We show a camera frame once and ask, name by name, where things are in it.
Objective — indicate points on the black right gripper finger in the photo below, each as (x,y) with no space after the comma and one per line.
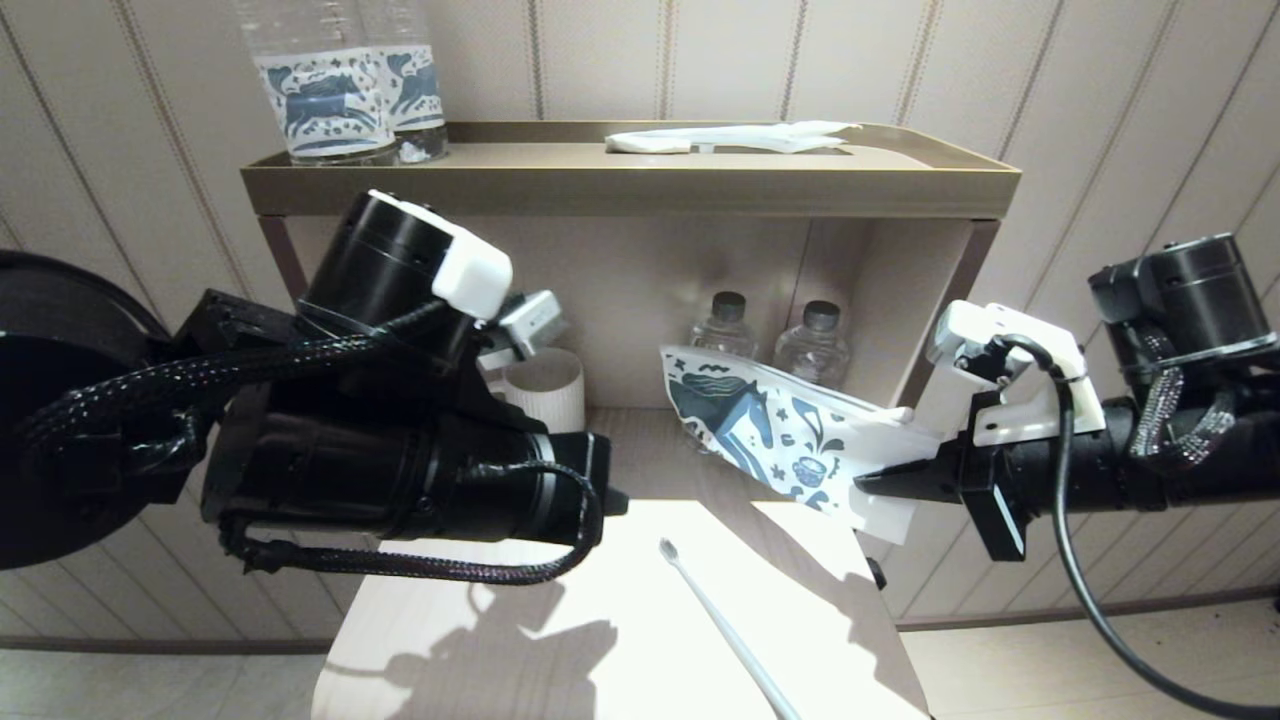
(930,492)
(930,470)

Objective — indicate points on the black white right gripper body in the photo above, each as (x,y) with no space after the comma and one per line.
(1030,410)

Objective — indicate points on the white pouch blue horse print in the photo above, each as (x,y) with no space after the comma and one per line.
(800,440)

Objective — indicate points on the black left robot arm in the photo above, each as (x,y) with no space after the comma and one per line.
(350,460)

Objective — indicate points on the small capped water bottle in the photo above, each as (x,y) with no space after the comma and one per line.
(812,350)
(725,330)

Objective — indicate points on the grey toothbrush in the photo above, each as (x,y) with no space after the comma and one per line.
(735,640)

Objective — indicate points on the white packet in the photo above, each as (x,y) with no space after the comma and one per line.
(770,138)

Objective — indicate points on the white ribbed mug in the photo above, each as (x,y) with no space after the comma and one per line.
(550,395)

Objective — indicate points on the beige wooden shelf unit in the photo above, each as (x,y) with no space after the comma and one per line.
(620,190)

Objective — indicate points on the white folded sachet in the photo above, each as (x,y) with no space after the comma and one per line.
(647,145)

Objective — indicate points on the large horse-label water bottle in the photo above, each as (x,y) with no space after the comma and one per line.
(325,100)
(420,90)

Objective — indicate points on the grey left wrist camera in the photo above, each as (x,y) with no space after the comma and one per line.
(535,325)

